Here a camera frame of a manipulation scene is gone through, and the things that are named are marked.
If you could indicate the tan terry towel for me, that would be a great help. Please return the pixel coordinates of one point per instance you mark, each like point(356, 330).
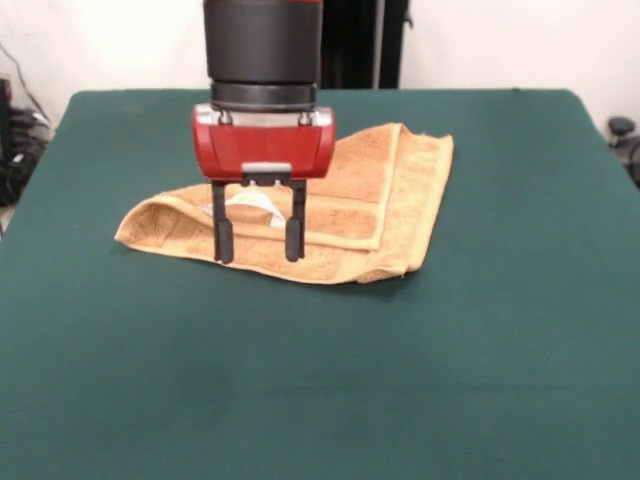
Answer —
point(360, 190)

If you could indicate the dark green table cloth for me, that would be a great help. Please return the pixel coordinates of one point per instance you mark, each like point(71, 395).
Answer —
point(320, 375)

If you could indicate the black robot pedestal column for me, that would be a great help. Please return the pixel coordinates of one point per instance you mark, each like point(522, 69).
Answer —
point(350, 45)

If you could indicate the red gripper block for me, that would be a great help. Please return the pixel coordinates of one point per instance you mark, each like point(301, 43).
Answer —
point(265, 147)

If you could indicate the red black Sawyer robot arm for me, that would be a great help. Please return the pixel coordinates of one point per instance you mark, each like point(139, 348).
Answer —
point(262, 45)

